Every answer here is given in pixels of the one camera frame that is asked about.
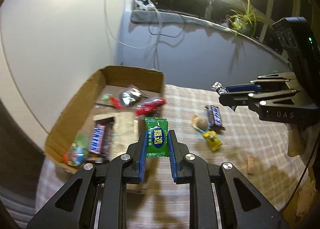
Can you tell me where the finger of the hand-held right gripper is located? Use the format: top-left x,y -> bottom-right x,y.
226,73 -> 297,93
219,89 -> 313,113

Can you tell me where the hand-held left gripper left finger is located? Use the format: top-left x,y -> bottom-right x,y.
26,130 -> 148,229

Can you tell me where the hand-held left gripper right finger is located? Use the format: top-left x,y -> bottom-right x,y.
167,130 -> 285,229

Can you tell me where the black patterned candy packet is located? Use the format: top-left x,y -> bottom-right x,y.
211,82 -> 229,95

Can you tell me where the large brown chocolate bar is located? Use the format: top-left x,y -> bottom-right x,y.
86,116 -> 116,163

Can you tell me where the silver foil candy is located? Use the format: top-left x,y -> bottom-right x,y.
119,85 -> 145,107

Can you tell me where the red and green candy packet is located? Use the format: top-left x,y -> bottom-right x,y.
63,135 -> 89,166

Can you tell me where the cardboard box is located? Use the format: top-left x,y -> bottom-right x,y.
44,65 -> 165,174

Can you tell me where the small brown chocolate bar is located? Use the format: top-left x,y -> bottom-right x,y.
205,105 -> 225,134

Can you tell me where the plaid cloth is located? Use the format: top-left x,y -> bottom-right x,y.
37,84 -> 313,229

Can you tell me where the round brown wrapped candy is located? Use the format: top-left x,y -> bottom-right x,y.
192,115 -> 209,131

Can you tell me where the yellow candy packet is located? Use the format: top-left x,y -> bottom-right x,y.
202,130 -> 222,151

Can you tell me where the potted spider plant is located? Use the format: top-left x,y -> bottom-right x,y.
226,0 -> 263,37

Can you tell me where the pink candy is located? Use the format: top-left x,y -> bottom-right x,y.
246,155 -> 255,176

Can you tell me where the cream cloth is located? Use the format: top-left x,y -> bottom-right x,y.
286,123 -> 310,157

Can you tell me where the black tripod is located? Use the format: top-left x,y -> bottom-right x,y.
205,0 -> 215,18

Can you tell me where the grey windowsill mat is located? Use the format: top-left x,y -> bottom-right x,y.
130,9 -> 293,65

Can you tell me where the white power strip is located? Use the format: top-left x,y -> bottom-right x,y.
135,0 -> 155,11

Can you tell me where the white cabinet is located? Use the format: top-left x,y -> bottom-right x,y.
0,0 -> 125,134

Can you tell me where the black cable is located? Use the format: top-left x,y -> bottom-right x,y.
149,10 -> 187,38

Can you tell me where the thin black cord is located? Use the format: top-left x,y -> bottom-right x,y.
282,129 -> 318,212

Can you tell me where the white cable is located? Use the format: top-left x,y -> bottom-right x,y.
104,0 -> 163,70

